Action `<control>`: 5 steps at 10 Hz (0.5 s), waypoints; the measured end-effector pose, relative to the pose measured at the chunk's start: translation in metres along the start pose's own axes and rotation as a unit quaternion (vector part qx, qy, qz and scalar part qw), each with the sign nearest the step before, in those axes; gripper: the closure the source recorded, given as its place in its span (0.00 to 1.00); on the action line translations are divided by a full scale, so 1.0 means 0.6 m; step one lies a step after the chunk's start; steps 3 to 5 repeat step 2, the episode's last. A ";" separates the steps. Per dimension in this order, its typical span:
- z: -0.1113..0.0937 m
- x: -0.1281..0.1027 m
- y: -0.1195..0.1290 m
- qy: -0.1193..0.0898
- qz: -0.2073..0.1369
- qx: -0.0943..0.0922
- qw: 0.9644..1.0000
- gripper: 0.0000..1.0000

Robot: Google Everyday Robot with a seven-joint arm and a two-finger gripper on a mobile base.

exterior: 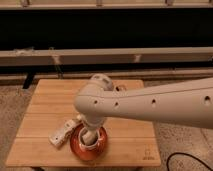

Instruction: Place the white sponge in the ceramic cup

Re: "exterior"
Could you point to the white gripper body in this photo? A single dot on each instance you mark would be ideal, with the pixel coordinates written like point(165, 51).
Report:
point(91, 135)

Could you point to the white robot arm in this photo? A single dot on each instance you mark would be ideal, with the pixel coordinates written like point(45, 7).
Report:
point(187, 103)

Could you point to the orange ceramic cup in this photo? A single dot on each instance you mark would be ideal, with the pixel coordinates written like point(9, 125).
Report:
point(91, 152)

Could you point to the wooden table board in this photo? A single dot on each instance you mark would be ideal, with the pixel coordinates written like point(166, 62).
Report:
point(130, 143)

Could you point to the black table leg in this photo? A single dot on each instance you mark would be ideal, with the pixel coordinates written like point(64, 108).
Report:
point(28, 80)

